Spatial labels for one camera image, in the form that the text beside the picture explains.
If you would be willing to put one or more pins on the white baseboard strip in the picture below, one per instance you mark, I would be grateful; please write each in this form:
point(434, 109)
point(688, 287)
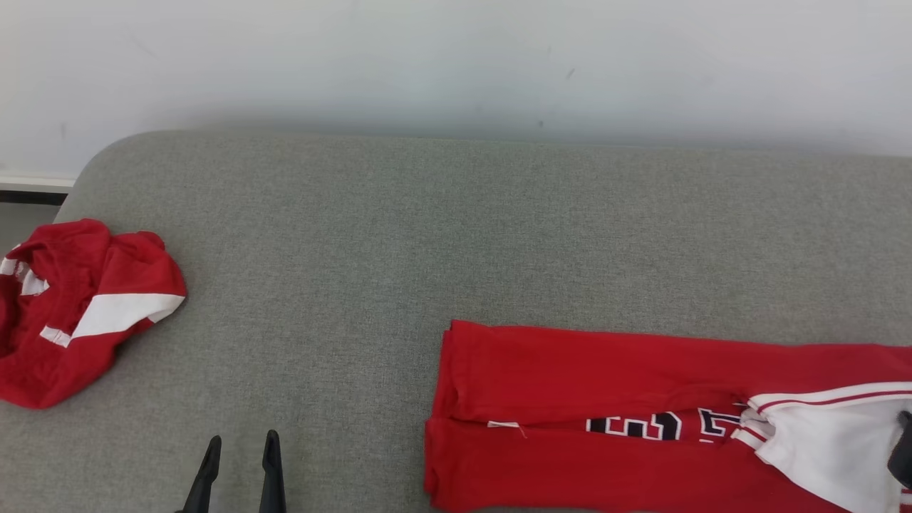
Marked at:
point(35, 182)

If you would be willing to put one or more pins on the red shorts with white stripe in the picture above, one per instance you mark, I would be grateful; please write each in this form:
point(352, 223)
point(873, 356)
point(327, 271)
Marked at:
point(78, 306)

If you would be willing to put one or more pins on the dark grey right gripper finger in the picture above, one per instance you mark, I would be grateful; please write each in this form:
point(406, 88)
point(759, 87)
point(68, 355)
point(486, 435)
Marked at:
point(903, 449)

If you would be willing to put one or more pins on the red basketball jersey white trim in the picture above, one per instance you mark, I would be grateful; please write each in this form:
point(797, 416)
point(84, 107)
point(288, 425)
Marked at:
point(570, 370)

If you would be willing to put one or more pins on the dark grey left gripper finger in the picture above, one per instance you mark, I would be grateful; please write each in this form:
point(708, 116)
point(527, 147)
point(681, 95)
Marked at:
point(272, 477)
point(205, 477)

